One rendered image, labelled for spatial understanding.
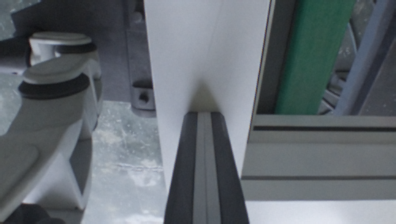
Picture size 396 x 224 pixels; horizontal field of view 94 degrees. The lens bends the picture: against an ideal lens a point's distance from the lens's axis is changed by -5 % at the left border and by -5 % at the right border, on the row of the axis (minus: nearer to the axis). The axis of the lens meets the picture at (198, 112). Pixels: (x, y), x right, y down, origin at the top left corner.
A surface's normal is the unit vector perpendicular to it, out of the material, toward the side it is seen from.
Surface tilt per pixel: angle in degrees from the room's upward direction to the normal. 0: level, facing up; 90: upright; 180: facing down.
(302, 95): 0
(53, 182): 3
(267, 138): 0
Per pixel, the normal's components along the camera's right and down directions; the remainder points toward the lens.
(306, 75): -0.02, 0.51
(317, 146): 0.00, -0.86
